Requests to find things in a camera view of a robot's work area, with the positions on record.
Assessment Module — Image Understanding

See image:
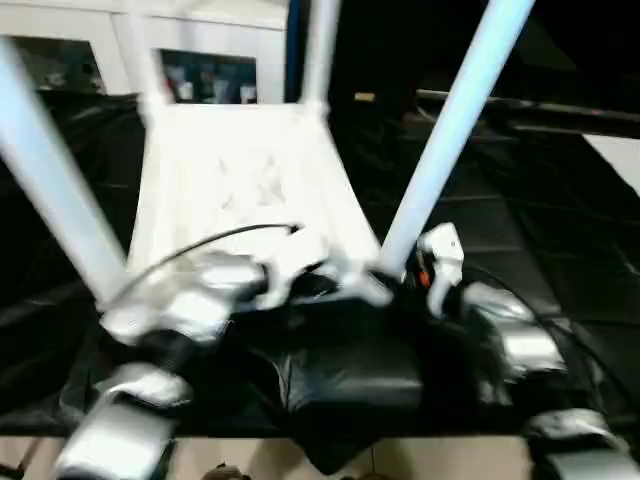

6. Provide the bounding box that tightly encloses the white plastic table leg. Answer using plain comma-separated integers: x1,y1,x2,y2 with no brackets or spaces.
123,0,169,119
0,37,129,311
299,0,342,114
379,0,537,281

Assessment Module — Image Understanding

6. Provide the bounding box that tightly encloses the white plastic table top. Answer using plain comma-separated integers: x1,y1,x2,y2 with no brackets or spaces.
99,102,396,346

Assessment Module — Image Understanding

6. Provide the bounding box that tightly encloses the black mat cover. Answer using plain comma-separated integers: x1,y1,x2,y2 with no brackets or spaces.
0,87,640,476

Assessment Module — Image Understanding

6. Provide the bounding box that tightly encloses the grey rounded robot foot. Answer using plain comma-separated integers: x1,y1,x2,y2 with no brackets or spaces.
202,464,246,480

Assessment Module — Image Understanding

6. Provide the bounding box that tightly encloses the long black rod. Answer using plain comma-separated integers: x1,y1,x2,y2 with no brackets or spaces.
417,88,640,124

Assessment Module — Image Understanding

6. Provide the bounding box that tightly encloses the white flat board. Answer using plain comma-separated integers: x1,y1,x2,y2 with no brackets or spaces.
589,134,640,194

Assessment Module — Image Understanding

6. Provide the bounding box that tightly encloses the white cabinet with glass doors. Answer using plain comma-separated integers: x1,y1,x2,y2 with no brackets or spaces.
0,0,289,106

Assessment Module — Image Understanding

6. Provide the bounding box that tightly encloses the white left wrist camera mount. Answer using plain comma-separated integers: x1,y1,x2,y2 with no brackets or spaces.
259,254,301,311

